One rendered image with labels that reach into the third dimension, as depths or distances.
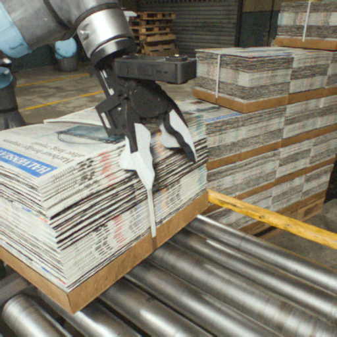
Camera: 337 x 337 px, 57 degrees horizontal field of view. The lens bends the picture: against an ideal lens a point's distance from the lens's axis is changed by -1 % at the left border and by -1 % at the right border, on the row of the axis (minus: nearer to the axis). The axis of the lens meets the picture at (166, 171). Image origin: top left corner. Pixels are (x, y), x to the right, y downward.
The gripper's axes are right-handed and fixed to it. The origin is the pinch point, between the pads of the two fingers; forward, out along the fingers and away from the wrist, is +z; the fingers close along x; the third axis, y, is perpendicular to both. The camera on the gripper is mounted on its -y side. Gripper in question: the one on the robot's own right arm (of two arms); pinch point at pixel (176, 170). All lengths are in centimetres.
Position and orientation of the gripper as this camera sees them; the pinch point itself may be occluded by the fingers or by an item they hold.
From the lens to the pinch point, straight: 46.7
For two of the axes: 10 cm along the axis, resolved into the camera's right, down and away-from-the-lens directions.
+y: -6.8, 2.2, 7.0
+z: 4.0, 9.1, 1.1
